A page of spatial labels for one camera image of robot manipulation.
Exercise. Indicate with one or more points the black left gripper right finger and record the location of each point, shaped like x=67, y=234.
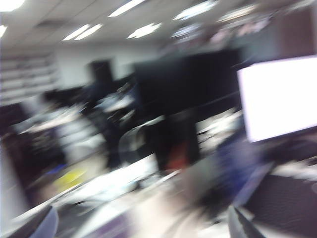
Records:
x=239, y=225

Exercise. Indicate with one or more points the lit white computer screen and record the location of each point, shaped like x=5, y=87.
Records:
x=280, y=99

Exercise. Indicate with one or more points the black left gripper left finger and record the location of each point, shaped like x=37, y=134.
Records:
x=37, y=223

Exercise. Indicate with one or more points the black computer monitor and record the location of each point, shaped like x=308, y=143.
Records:
x=185, y=81

